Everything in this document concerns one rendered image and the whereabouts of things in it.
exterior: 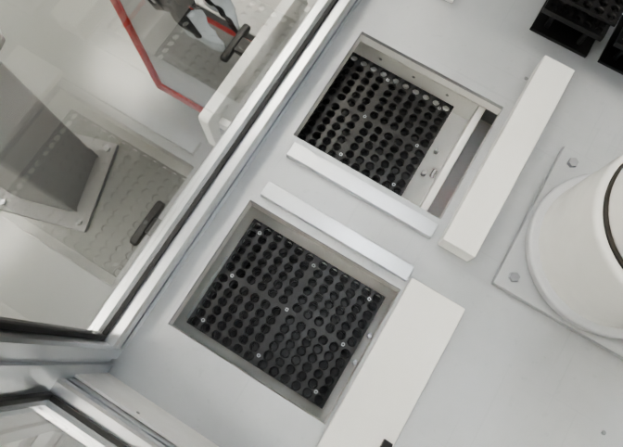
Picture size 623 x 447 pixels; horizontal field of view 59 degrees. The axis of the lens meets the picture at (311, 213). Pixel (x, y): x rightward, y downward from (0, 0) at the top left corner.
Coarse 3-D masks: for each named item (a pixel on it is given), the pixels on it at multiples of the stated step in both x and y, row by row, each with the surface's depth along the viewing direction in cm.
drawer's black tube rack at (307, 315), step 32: (256, 224) 85; (256, 256) 80; (288, 256) 80; (224, 288) 79; (256, 288) 79; (288, 288) 82; (320, 288) 83; (352, 288) 79; (224, 320) 78; (256, 320) 81; (288, 320) 81; (320, 320) 82; (352, 320) 82; (256, 352) 77; (288, 352) 80; (320, 352) 77; (352, 352) 77; (288, 384) 76; (320, 384) 76
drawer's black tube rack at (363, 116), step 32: (352, 64) 89; (352, 96) 90; (384, 96) 87; (416, 96) 87; (320, 128) 89; (352, 128) 86; (384, 128) 86; (416, 128) 86; (352, 160) 84; (384, 160) 85; (416, 160) 88
